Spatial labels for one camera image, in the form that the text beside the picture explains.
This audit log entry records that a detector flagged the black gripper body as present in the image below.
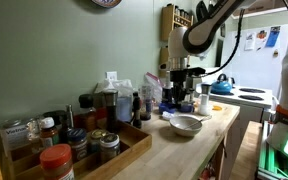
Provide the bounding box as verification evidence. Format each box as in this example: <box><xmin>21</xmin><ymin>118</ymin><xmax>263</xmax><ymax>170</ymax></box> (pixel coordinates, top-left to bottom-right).
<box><xmin>170</xmin><ymin>67</ymin><xmax>206</xmax><ymax>94</ymax></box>

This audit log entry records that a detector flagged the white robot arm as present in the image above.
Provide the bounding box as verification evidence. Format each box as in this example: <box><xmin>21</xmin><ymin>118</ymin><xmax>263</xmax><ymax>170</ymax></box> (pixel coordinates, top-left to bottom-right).
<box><xmin>168</xmin><ymin>0</ymin><xmax>288</xmax><ymax>96</ymax></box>

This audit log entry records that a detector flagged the blue cup right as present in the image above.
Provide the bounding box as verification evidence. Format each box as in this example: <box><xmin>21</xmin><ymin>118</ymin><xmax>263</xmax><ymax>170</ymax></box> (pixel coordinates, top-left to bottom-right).
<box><xmin>179</xmin><ymin>103</ymin><xmax>195</xmax><ymax>113</ymax></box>

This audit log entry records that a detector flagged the blue cup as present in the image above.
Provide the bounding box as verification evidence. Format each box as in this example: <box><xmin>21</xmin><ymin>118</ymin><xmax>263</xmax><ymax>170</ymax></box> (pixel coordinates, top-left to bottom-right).
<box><xmin>159</xmin><ymin>103</ymin><xmax>176</xmax><ymax>114</ymax></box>
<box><xmin>179</xmin><ymin>103</ymin><xmax>195</xmax><ymax>113</ymax></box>

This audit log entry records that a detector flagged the blue cup left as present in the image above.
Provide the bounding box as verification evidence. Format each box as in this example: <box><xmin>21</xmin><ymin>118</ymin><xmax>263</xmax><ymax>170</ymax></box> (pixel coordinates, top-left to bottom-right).
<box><xmin>159</xmin><ymin>103</ymin><xmax>176</xmax><ymax>114</ymax></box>

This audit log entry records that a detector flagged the grey ceramic bowl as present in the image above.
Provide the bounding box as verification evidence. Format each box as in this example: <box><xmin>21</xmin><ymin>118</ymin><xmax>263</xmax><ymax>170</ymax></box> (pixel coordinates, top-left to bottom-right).
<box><xmin>169</xmin><ymin>115</ymin><xmax>202</xmax><ymax>137</ymax></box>

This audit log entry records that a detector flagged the crumpled white paper towel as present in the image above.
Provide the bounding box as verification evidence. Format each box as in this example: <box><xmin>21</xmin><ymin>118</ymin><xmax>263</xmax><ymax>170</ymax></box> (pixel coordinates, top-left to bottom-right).
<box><xmin>162</xmin><ymin>111</ymin><xmax>175</xmax><ymax>120</ymax></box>

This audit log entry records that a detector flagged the white plastic container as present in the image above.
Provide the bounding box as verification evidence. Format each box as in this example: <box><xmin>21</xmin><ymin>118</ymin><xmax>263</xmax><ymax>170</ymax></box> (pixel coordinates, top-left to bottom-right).
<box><xmin>198</xmin><ymin>94</ymin><xmax>212</xmax><ymax>116</ymax></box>

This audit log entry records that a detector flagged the blue tea kettle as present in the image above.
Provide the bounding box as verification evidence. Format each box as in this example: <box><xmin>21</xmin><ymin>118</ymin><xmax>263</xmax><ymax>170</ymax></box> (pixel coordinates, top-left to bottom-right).
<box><xmin>211</xmin><ymin>74</ymin><xmax>232</xmax><ymax>95</ymax></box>

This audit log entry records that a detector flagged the dark sauce bottle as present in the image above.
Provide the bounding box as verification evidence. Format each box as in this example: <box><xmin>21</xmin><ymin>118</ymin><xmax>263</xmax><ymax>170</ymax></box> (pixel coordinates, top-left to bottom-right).
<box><xmin>132</xmin><ymin>92</ymin><xmax>142</xmax><ymax>128</ymax></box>

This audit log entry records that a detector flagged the orange plastic lid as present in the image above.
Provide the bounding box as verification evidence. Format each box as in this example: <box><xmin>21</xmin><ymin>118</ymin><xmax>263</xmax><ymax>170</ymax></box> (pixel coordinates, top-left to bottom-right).
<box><xmin>212</xmin><ymin>105</ymin><xmax>222</xmax><ymax>111</ymax></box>

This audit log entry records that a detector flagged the clear plastic bag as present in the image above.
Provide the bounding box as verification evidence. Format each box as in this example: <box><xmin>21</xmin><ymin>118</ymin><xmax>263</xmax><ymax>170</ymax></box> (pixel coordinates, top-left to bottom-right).
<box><xmin>95</xmin><ymin>79</ymin><xmax>133</xmax><ymax>122</ymax></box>

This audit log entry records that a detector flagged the white kitchen stove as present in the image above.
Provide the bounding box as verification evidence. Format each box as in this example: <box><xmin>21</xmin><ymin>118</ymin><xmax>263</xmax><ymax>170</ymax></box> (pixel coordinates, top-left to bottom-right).
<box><xmin>195</xmin><ymin>67</ymin><xmax>274</xmax><ymax>180</ymax></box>

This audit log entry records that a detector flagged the white refrigerator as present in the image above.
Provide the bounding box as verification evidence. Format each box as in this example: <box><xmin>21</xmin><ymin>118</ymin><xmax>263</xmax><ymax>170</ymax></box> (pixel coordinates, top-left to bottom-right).
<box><xmin>223</xmin><ymin>24</ymin><xmax>288</xmax><ymax>98</ymax></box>

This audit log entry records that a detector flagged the red lid spice jar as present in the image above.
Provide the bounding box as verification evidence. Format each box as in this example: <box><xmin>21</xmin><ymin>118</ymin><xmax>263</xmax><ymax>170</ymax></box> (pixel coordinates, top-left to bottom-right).
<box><xmin>39</xmin><ymin>144</ymin><xmax>75</xmax><ymax>180</ymax></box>

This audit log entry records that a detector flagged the wooden spice tray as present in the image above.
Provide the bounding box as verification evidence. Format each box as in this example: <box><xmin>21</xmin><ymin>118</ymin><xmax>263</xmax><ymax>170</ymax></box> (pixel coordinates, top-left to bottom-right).
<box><xmin>3</xmin><ymin>113</ymin><xmax>153</xmax><ymax>180</ymax></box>

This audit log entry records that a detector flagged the metal wire whisk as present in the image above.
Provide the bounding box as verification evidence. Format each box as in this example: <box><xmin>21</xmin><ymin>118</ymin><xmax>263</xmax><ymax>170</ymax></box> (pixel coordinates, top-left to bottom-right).
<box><xmin>184</xmin><ymin>116</ymin><xmax>212</xmax><ymax>129</ymax></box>

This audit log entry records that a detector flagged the wooden wall spice rack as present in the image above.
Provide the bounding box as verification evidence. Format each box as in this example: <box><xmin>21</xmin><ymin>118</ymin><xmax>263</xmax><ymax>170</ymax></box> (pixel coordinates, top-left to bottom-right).
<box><xmin>160</xmin><ymin>3</ymin><xmax>193</xmax><ymax>41</ymax></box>

